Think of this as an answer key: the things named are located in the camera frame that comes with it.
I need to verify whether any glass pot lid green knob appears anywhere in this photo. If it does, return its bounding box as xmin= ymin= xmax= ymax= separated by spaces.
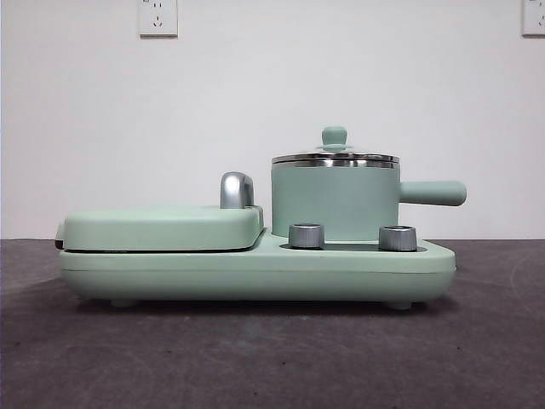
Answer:
xmin=272 ymin=124 xmax=399 ymax=168

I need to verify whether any silver control knob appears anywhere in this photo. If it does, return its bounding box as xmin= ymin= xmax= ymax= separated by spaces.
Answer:
xmin=288 ymin=222 xmax=327 ymax=249
xmin=378 ymin=224 xmax=418 ymax=251

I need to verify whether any mint green breakfast maker base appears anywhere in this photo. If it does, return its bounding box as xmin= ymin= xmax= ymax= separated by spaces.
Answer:
xmin=58 ymin=228 xmax=457 ymax=308

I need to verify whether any mint green hinged griddle cover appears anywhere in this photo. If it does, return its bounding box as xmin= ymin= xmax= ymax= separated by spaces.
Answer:
xmin=54 ymin=203 xmax=266 ymax=253

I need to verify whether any chrome griddle cover handle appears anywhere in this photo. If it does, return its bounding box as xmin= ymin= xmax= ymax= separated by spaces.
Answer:
xmin=219 ymin=170 xmax=256 ymax=210

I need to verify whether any mint green pot with handle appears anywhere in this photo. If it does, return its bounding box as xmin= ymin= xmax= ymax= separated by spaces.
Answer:
xmin=270 ymin=162 xmax=468 ymax=239

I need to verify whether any white wall socket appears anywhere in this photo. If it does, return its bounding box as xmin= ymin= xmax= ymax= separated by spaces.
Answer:
xmin=522 ymin=0 xmax=545 ymax=37
xmin=139 ymin=0 xmax=180 ymax=38

